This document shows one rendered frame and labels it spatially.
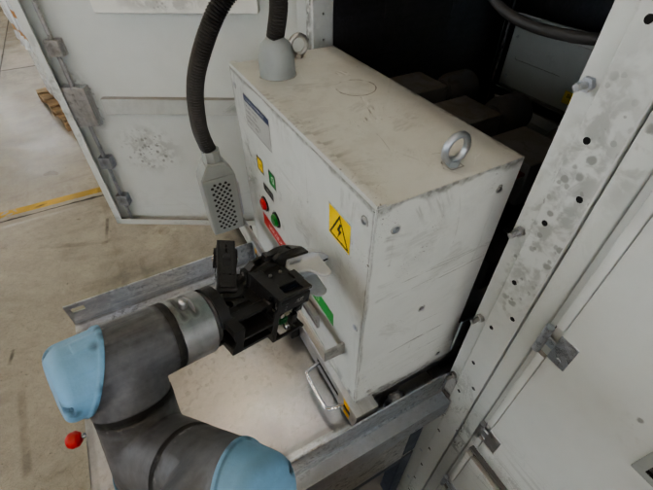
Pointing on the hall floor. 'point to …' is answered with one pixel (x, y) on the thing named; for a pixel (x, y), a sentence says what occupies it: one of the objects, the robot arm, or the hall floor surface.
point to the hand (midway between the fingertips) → (318, 257)
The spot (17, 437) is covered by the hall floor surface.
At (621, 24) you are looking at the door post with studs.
